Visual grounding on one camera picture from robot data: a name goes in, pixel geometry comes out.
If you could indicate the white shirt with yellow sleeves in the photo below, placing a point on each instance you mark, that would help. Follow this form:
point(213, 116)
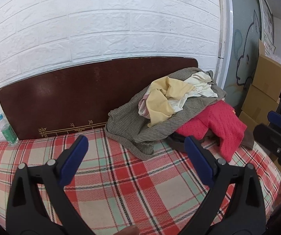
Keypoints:
point(162, 102)

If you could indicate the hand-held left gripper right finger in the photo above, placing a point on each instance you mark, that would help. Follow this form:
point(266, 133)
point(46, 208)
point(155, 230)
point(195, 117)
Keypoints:
point(199, 156)

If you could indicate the small cardboard box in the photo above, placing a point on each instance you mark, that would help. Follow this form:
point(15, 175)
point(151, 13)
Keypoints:
point(247, 121)

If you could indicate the white wall poster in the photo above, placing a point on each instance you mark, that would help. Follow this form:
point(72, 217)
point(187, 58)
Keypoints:
point(266, 17)

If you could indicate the medium cardboard box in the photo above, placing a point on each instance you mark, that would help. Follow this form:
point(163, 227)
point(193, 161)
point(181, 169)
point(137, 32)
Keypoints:
point(258, 105)

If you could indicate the brown wooden headboard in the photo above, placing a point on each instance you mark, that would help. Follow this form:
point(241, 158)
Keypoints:
point(69, 95)

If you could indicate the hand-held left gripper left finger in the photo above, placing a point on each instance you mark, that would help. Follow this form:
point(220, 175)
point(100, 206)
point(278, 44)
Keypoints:
point(74, 159)

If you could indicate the red knit sweater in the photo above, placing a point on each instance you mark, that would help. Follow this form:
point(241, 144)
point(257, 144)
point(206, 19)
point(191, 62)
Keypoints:
point(218, 124)

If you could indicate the large cardboard box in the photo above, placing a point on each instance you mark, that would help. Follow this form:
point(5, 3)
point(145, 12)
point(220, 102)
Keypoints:
point(269, 78)

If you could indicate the red plaid blanket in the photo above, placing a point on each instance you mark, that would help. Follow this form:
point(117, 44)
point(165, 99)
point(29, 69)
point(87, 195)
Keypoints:
point(135, 188)

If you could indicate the grey striped garment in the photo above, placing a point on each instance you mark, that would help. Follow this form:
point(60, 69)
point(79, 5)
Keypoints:
point(130, 124)

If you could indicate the white door frame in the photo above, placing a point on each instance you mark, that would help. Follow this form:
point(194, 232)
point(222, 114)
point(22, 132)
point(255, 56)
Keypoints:
point(225, 29)

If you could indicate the small wall notice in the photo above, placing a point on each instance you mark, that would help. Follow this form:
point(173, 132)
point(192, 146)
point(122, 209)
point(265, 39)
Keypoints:
point(269, 46)

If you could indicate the clear plastic water bottle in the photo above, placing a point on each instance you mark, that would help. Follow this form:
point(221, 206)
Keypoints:
point(8, 132)

